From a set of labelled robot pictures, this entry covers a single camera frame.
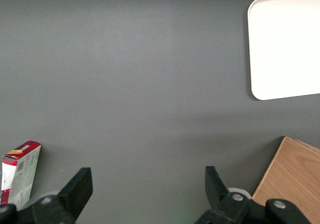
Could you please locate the white rectangular tray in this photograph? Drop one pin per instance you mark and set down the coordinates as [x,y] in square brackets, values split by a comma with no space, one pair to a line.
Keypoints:
[285,46]

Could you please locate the wooden drawer cabinet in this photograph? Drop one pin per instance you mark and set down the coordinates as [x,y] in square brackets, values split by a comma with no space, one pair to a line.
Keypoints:
[292,179]

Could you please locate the red cookie box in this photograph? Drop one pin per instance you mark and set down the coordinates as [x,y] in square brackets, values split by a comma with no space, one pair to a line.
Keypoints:
[22,171]

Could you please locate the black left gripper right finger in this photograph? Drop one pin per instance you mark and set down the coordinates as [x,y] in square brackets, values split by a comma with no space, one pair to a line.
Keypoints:
[217,191]

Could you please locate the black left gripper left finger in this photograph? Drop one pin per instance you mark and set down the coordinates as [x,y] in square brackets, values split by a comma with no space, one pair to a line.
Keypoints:
[75,191]

